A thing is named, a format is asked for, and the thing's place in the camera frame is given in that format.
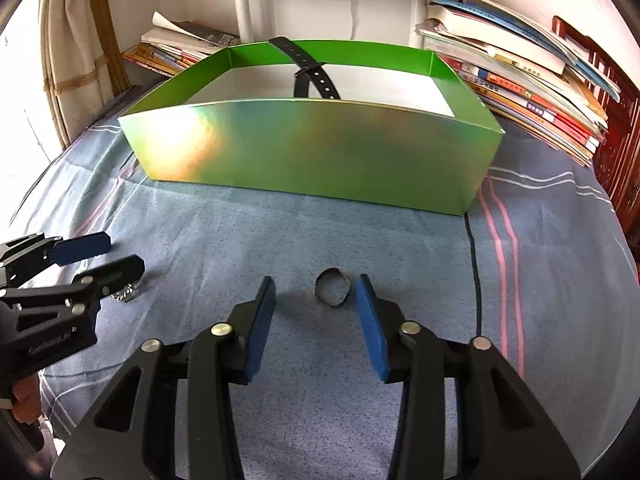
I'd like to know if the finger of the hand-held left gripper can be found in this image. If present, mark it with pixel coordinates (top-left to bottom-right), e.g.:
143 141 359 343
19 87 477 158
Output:
0 231 112 288
70 255 146 312

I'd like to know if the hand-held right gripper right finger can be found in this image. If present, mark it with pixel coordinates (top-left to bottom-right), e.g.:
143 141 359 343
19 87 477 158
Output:
354 273 581 480

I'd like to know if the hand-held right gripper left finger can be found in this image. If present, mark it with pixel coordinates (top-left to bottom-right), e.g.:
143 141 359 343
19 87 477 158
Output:
50 275 277 480

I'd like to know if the small black ring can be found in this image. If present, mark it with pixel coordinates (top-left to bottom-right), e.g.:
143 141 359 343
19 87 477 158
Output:
314 268 353 308

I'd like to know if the shiny green cardboard box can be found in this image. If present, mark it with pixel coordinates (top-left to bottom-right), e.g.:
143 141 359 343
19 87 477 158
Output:
117 40 506 217

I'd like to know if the black wrist watch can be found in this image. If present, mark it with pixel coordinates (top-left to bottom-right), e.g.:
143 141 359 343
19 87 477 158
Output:
268 36 342 101

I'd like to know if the person's left hand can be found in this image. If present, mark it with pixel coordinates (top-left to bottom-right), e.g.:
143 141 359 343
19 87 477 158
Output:
10 374 42 425

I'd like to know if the beige curtain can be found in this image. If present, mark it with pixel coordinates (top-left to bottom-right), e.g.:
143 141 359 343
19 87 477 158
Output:
39 0 126 148

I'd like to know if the small stack of books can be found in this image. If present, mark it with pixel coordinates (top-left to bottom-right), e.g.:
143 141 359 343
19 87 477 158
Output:
122 10 242 77

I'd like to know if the large stack of books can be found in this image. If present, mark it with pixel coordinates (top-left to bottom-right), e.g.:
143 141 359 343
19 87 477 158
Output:
357 0 621 167

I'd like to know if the carved red wooden headboard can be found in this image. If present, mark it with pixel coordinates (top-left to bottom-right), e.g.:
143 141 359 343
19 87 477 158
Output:
552 16 640 261

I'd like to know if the brown wooden window frame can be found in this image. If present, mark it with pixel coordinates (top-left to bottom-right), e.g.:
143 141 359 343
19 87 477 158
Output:
87 0 133 101

